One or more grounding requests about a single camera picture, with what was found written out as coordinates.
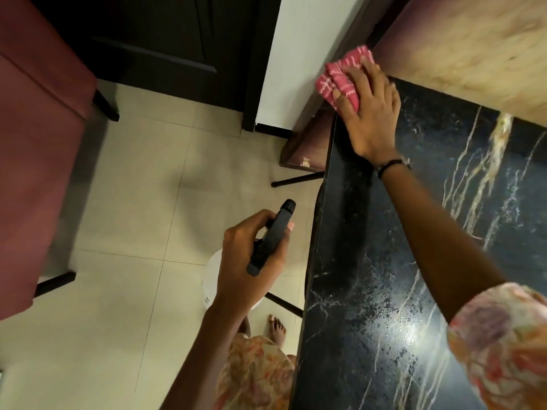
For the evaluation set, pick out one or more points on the person's right hand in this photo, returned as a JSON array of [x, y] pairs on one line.
[[371, 123]]

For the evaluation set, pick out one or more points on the person's left hand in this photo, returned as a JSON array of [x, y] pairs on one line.
[[235, 268]]

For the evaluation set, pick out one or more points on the person's left thumb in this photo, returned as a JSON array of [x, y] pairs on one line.
[[282, 247]]

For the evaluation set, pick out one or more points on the person's right middle finger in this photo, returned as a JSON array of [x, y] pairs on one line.
[[371, 73]]

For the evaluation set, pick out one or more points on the person's right thumb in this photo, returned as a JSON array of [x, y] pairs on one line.
[[342, 105]]

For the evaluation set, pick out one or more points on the white spray bottle black nozzle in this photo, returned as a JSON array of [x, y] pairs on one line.
[[273, 234]]

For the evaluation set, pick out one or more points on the pink cleaning cloth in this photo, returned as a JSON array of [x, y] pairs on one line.
[[331, 81]]

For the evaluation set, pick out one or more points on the person's left forearm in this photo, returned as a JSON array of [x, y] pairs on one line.
[[201, 362]]

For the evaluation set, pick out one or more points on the person's right forearm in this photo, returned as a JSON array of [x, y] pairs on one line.
[[427, 234]]

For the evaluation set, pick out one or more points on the black table leg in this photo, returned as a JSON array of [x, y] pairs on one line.
[[284, 303], [299, 179]]

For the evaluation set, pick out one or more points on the black wristband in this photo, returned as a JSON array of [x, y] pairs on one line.
[[391, 164]]

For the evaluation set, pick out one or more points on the person's right foot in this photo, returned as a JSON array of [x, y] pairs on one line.
[[277, 329]]

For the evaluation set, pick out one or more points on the dark wooden door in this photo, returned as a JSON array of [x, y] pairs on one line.
[[171, 38]]

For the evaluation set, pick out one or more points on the floral dress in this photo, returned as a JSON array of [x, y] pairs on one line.
[[504, 350]]

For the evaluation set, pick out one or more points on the maroon upholstered chair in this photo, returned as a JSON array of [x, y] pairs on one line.
[[34, 145]]

